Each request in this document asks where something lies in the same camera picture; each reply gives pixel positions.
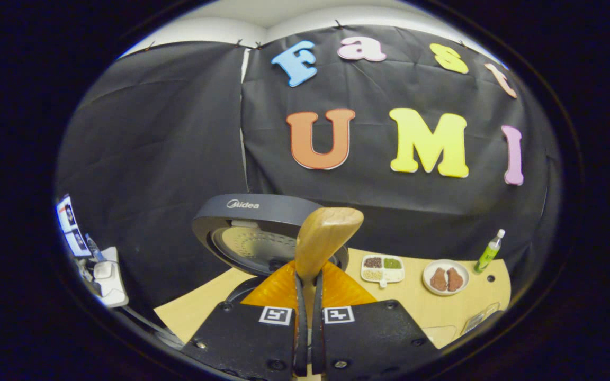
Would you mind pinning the white round plate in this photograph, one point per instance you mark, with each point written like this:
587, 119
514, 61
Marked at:
445, 263

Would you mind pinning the printed standing banner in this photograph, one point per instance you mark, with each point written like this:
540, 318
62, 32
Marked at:
72, 227

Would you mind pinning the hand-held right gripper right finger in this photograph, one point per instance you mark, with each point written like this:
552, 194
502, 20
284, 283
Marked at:
317, 338

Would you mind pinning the white divided snack dish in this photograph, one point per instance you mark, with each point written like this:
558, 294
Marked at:
383, 269

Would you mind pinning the brown meat piece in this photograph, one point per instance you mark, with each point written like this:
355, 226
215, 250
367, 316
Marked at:
438, 279
455, 279

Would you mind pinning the green drink bottle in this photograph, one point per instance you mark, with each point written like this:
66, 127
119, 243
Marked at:
487, 254

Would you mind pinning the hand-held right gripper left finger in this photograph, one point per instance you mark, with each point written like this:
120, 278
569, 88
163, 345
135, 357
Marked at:
301, 338

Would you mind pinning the dark grey rice cooker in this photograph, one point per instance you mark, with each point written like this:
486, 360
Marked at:
252, 211

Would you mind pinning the black backdrop cloth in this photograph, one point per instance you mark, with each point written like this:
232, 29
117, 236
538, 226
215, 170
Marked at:
151, 148

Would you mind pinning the wooden spoon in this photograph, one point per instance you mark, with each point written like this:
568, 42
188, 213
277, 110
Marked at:
323, 238

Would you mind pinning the white plastic device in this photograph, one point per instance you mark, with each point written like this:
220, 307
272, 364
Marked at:
110, 280

